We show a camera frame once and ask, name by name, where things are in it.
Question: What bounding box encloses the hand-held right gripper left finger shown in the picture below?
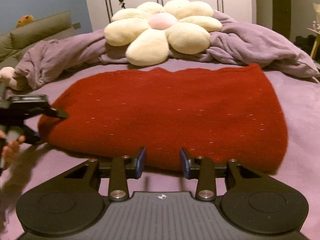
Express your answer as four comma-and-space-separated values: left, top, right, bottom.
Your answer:
49, 146, 147, 202

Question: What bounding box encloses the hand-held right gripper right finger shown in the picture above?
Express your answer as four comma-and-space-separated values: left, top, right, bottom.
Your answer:
179, 147, 267, 201

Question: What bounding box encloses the cream flower-shaped pillow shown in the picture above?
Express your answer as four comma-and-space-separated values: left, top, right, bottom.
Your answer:
104, 0, 223, 67

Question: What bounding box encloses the crumpled purple duvet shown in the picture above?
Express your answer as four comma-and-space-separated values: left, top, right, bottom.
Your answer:
14, 9, 320, 90

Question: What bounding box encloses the dark bundle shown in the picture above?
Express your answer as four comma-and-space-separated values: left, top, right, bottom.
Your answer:
294, 35, 314, 53

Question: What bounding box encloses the purple bed sheet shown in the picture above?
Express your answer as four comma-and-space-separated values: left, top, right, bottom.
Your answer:
0, 62, 320, 240

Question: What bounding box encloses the yellow-green side table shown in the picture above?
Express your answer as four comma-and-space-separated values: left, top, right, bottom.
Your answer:
307, 27, 320, 61

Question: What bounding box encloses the orange plush toy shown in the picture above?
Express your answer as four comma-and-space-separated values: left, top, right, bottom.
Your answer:
16, 15, 35, 28

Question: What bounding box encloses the red knit cardigan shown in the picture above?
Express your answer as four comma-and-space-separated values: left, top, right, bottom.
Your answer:
37, 63, 288, 173

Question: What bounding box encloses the dark tall panel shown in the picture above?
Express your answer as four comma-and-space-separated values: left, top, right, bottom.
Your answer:
270, 0, 292, 41

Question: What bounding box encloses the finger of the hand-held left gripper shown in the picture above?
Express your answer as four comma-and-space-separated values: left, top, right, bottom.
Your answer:
7, 125, 43, 146
47, 107, 69, 119

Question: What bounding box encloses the pink plush toy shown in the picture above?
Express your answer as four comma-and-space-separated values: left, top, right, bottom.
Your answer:
0, 66, 19, 91

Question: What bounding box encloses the person's left hand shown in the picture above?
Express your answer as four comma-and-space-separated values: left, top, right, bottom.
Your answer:
0, 130, 26, 166

